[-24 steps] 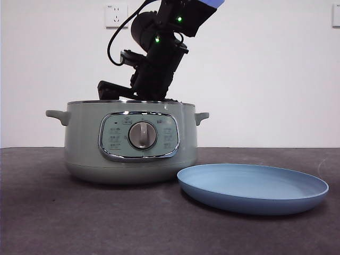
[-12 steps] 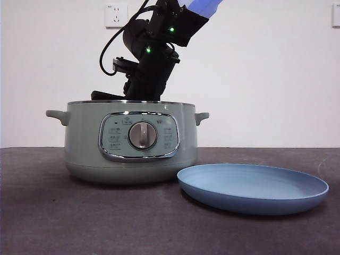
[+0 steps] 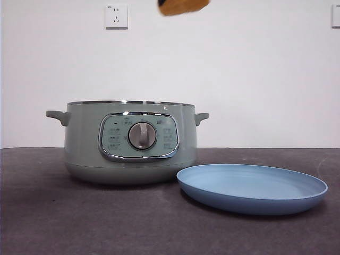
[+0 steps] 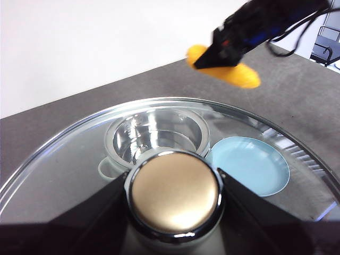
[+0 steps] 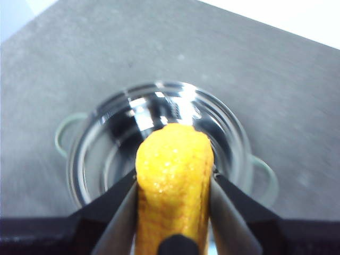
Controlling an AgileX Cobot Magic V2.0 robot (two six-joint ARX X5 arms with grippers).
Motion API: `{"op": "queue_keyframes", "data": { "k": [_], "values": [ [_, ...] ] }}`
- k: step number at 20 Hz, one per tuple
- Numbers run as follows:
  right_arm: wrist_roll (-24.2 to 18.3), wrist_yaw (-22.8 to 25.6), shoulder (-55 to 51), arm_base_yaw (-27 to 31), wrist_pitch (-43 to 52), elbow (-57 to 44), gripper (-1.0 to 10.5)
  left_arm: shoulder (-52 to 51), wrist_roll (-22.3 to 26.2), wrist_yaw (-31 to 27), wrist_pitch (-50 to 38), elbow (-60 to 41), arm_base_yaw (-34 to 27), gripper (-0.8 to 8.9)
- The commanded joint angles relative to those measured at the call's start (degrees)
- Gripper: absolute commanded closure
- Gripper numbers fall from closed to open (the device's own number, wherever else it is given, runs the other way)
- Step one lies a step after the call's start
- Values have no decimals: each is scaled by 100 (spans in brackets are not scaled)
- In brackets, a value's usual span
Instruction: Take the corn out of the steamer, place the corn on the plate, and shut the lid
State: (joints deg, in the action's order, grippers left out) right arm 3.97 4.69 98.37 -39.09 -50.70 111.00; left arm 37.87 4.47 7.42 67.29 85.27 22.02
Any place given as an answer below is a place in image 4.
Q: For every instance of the pale green electric steamer pot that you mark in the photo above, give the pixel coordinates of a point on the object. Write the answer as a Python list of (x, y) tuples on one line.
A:
[(156, 138)]

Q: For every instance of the glass lid with green knob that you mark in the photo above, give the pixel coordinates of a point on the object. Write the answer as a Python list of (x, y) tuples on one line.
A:
[(172, 191)]

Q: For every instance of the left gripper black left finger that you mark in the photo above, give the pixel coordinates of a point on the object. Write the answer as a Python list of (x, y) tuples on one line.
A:
[(66, 233)]

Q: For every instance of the black metal frame cart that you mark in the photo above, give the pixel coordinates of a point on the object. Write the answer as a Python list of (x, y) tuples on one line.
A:
[(325, 45)]

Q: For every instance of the blue round plate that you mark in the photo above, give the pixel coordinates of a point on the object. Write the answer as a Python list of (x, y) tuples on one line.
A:
[(249, 164)]

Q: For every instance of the yellow corn cob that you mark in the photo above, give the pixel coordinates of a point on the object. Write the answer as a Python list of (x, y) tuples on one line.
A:
[(244, 75)]

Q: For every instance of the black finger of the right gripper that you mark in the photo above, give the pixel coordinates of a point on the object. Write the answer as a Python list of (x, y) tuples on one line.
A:
[(215, 57)]

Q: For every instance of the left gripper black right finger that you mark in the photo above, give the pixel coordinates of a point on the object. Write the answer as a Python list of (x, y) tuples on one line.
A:
[(271, 228)]

